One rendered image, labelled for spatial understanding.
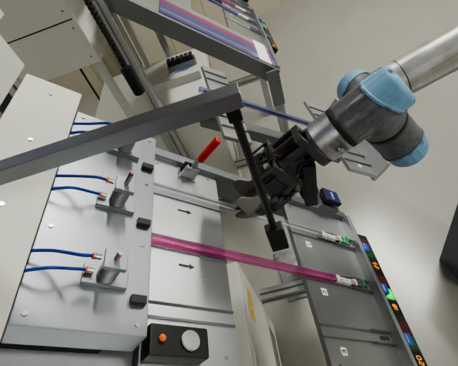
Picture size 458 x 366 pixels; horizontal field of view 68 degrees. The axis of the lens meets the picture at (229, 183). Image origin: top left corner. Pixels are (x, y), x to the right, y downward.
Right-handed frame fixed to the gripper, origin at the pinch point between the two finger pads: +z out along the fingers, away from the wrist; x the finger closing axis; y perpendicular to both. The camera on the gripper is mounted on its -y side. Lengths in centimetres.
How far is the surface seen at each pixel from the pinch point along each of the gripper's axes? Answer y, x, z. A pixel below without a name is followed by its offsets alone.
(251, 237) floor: -78, -58, 58
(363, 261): -31.2, 5.2, -7.6
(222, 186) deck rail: 1.5, -8.0, 3.1
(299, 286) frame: -59, -11, 27
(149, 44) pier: -26, -263, 88
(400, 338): -31.1, 22.4, -8.1
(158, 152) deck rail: 17.7, -8.8, 3.9
